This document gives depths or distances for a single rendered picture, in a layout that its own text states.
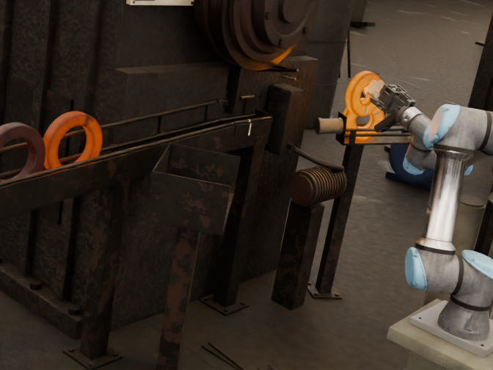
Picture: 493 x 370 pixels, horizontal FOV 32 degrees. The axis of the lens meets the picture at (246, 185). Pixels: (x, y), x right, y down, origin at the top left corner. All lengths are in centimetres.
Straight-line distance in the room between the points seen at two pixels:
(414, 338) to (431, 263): 23
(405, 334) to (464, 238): 69
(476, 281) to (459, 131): 43
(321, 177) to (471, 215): 54
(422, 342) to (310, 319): 72
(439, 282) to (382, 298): 97
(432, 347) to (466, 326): 12
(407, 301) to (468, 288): 98
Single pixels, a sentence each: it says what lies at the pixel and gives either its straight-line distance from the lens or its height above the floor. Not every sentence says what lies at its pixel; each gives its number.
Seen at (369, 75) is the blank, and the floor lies 89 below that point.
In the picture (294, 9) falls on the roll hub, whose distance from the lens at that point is 272.
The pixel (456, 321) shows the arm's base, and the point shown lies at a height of 36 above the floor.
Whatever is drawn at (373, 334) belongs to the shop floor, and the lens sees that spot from 319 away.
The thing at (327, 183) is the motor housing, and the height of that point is 50.
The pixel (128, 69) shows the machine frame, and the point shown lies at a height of 87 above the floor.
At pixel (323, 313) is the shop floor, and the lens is 324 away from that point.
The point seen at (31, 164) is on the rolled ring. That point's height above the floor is 67.
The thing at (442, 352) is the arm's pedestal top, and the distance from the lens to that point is 254.
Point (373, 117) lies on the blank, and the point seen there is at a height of 72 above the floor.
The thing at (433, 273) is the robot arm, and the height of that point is 50.
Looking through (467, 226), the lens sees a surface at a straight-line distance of 315.
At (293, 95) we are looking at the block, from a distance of 298.
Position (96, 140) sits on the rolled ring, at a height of 71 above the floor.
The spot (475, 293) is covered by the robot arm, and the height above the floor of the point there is 46.
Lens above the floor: 144
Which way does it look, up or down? 19 degrees down
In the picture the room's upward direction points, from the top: 10 degrees clockwise
